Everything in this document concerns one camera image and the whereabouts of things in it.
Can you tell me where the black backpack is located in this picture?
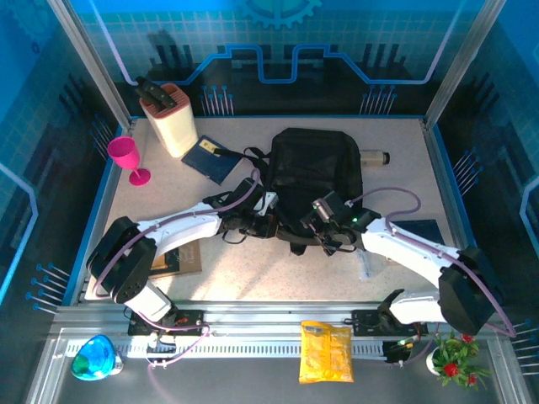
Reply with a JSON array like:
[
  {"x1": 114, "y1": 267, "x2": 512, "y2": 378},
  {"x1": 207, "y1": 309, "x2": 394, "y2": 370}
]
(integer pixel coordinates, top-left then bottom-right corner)
[{"x1": 243, "y1": 127, "x2": 364, "y2": 256}]

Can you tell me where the brown hardcover book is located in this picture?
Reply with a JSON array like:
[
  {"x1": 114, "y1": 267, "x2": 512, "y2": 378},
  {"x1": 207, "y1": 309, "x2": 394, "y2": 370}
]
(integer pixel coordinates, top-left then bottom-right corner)
[{"x1": 149, "y1": 240, "x2": 203, "y2": 279}]

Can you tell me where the blue book with yellow label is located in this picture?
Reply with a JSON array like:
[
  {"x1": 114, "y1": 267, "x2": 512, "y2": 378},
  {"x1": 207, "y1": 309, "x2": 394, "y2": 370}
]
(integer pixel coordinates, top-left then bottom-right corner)
[{"x1": 181, "y1": 134, "x2": 243, "y2": 186}]

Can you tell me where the dark blue hardcover book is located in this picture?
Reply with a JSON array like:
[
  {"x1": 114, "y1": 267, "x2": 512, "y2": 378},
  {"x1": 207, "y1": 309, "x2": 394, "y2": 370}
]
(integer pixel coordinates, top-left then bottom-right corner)
[{"x1": 389, "y1": 218, "x2": 446, "y2": 262}]

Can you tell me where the yellow snack bag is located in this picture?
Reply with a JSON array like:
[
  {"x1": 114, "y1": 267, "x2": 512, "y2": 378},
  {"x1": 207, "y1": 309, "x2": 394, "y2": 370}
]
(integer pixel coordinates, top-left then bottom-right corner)
[{"x1": 298, "y1": 320, "x2": 355, "y2": 385}]

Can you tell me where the clear plastic packet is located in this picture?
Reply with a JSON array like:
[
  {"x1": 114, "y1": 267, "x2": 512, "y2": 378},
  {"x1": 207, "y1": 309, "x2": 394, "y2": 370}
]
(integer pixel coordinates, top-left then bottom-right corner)
[{"x1": 355, "y1": 250, "x2": 376, "y2": 281}]

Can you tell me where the cream orange knife block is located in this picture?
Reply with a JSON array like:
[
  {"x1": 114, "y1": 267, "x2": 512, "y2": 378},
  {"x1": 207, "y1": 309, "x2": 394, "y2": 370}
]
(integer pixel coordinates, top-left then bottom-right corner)
[{"x1": 139, "y1": 82, "x2": 200, "y2": 159}]

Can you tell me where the pink plastic goblet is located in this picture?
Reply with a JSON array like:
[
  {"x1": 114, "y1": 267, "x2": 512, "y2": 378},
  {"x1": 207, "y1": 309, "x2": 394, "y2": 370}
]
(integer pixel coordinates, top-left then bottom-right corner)
[{"x1": 106, "y1": 136, "x2": 152, "y2": 187}]

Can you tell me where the potted plant with red flowers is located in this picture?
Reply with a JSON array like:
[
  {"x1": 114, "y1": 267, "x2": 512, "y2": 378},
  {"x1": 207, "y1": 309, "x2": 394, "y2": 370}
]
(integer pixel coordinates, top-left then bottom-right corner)
[{"x1": 425, "y1": 330, "x2": 492, "y2": 391}]

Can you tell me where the blue glass ornament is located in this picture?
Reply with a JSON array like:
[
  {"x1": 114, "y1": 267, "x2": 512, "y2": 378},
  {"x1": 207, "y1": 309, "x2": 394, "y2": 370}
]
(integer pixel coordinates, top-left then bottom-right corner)
[{"x1": 70, "y1": 334, "x2": 124, "y2": 382}]

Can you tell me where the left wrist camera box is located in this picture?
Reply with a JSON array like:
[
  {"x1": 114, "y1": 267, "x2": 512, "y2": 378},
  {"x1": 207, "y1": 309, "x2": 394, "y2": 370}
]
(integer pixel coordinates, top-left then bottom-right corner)
[{"x1": 251, "y1": 191, "x2": 280, "y2": 219}]

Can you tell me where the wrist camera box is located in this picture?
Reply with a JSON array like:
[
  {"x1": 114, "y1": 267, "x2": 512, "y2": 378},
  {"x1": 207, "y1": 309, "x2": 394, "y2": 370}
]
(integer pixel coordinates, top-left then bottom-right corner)
[
  {"x1": 310, "y1": 198, "x2": 334, "y2": 222},
  {"x1": 251, "y1": 191, "x2": 280, "y2": 219}
]

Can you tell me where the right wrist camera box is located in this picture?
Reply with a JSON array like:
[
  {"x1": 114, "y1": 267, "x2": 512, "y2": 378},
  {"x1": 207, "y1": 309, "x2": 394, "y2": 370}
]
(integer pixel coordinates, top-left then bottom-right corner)
[{"x1": 310, "y1": 198, "x2": 334, "y2": 222}]

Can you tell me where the aluminium frame rail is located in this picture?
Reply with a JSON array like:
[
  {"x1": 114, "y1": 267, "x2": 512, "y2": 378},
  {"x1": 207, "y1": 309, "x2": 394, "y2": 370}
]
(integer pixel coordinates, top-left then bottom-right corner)
[{"x1": 50, "y1": 300, "x2": 504, "y2": 338}]

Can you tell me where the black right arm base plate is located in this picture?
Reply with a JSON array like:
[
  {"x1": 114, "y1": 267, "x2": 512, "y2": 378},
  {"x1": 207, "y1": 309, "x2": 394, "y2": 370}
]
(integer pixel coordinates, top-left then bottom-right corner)
[{"x1": 351, "y1": 308, "x2": 430, "y2": 337}]

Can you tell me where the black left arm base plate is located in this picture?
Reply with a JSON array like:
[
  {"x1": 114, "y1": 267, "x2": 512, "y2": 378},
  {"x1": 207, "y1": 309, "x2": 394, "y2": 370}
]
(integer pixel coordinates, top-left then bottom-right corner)
[{"x1": 127, "y1": 309, "x2": 211, "y2": 337}]

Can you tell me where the white slotted cable duct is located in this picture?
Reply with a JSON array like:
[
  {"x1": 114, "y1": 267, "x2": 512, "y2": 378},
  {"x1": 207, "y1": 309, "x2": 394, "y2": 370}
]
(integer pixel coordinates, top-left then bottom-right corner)
[{"x1": 65, "y1": 338, "x2": 388, "y2": 359}]

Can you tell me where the black handled knife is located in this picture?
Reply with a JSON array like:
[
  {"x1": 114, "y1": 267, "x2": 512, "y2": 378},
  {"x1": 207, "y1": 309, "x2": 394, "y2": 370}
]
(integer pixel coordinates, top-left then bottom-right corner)
[
  {"x1": 134, "y1": 76, "x2": 164, "y2": 104},
  {"x1": 147, "y1": 88, "x2": 178, "y2": 111}
]

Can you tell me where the aluminium frame post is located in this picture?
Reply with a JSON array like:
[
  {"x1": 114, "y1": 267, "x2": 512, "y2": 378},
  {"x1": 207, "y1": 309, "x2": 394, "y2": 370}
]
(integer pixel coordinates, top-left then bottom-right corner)
[
  {"x1": 423, "y1": 0, "x2": 509, "y2": 127},
  {"x1": 45, "y1": 0, "x2": 136, "y2": 131}
]

